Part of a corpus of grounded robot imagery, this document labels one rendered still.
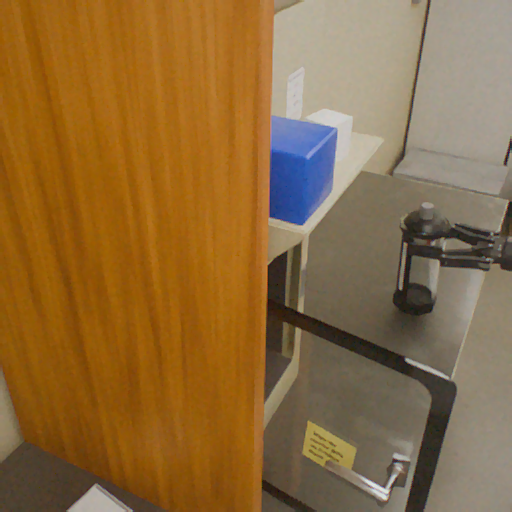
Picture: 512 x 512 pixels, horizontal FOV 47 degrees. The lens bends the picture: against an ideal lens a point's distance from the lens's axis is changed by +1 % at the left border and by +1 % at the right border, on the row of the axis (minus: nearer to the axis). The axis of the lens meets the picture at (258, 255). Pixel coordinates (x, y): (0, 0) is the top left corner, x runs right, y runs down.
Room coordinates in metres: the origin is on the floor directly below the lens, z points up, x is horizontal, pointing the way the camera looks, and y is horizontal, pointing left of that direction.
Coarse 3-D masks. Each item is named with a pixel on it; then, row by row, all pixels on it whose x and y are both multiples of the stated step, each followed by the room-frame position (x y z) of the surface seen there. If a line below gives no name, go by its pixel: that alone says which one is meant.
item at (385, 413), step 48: (288, 336) 0.59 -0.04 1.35; (336, 336) 0.55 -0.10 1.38; (288, 384) 0.58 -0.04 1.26; (336, 384) 0.54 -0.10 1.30; (384, 384) 0.51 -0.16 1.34; (432, 384) 0.48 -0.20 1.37; (288, 432) 0.58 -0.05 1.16; (336, 432) 0.54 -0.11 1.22; (384, 432) 0.51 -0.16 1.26; (432, 432) 0.47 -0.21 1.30; (288, 480) 0.58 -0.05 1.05; (336, 480) 0.54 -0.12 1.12; (384, 480) 0.50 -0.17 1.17; (432, 480) 0.47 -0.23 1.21
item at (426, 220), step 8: (424, 208) 1.13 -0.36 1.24; (432, 208) 1.13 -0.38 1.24; (408, 216) 1.15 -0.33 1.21; (416, 216) 1.14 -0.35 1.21; (424, 216) 1.13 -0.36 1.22; (432, 216) 1.13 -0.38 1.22; (440, 216) 1.14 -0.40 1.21; (408, 224) 1.13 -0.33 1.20; (416, 224) 1.11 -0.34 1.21; (424, 224) 1.11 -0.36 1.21; (432, 224) 1.11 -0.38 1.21; (440, 224) 1.11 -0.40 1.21; (424, 232) 1.10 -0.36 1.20; (432, 232) 1.10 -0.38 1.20
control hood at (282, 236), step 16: (352, 144) 0.85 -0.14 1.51; (368, 144) 0.85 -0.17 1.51; (352, 160) 0.79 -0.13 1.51; (368, 160) 0.80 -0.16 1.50; (336, 176) 0.74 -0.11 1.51; (352, 176) 0.74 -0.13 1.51; (336, 192) 0.69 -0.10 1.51; (320, 208) 0.65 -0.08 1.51; (272, 224) 0.61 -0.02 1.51; (288, 224) 0.61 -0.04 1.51; (304, 224) 0.61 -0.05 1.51; (272, 240) 0.61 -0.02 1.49; (288, 240) 0.60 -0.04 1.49; (272, 256) 0.61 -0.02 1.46
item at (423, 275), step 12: (408, 228) 1.12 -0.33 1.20; (420, 240) 1.10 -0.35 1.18; (432, 240) 1.09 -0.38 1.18; (420, 264) 1.09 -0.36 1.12; (432, 264) 1.10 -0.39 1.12; (420, 276) 1.09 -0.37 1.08; (432, 276) 1.10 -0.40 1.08; (408, 288) 1.10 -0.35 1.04; (420, 288) 1.09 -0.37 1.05; (432, 288) 1.10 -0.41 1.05; (408, 300) 1.10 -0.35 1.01; (420, 300) 1.09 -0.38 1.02; (432, 300) 1.10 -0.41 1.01
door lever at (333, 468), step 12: (324, 468) 0.49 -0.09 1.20; (336, 468) 0.49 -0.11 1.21; (396, 468) 0.49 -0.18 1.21; (348, 480) 0.47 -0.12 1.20; (360, 480) 0.47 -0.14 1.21; (396, 480) 0.48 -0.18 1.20; (360, 492) 0.46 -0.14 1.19; (372, 492) 0.46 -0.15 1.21; (384, 492) 0.46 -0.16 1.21; (384, 504) 0.44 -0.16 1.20
